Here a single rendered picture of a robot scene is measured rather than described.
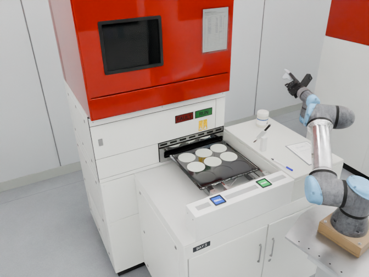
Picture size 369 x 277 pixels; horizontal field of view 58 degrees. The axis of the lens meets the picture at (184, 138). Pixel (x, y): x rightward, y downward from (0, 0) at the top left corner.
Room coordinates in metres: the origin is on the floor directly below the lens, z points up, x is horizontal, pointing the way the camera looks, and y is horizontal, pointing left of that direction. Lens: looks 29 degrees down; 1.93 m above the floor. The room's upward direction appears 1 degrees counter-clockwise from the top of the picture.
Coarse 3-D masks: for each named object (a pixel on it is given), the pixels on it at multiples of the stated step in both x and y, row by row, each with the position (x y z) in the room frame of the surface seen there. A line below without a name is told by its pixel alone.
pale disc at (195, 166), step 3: (192, 162) 1.57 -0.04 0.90; (195, 162) 1.57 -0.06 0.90; (198, 162) 1.57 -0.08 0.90; (189, 165) 1.54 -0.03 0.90; (192, 165) 1.54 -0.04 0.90; (195, 165) 1.54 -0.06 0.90; (198, 165) 1.54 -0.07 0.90; (201, 165) 1.54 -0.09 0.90; (204, 165) 1.53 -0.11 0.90; (189, 168) 1.51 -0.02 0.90; (192, 168) 1.51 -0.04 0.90; (195, 168) 1.51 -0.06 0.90; (198, 168) 1.51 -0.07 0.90; (201, 168) 1.51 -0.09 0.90; (204, 168) 1.51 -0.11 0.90; (195, 171) 1.48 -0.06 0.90
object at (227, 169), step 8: (224, 144) 1.76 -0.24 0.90; (184, 152) 1.68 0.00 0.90; (192, 152) 1.68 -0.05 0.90; (216, 152) 1.67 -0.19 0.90; (232, 152) 1.67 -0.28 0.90; (200, 160) 1.59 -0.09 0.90; (224, 160) 1.58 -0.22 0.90; (240, 160) 1.58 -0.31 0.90; (184, 168) 1.51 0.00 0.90; (208, 168) 1.51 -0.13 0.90; (216, 168) 1.51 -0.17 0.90; (224, 168) 1.51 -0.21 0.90; (232, 168) 1.50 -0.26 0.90; (240, 168) 1.50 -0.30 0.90; (248, 168) 1.50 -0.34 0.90; (192, 176) 1.43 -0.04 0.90; (200, 176) 1.43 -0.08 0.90; (208, 176) 1.43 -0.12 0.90; (216, 176) 1.43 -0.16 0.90; (224, 176) 1.43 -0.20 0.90; (200, 184) 1.37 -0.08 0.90; (208, 184) 1.36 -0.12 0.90
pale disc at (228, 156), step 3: (222, 153) 1.66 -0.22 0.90; (225, 153) 1.66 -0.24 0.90; (228, 153) 1.66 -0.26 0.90; (231, 153) 1.66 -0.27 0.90; (234, 153) 1.65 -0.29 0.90; (222, 156) 1.63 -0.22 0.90; (225, 156) 1.63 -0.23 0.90; (228, 156) 1.63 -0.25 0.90; (231, 156) 1.63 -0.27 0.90; (234, 156) 1.62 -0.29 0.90; (225, 159) 1.59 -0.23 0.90; (228, 159) 1.59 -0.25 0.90; (231, 159) 1.59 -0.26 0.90; (234, 159) 1.59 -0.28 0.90
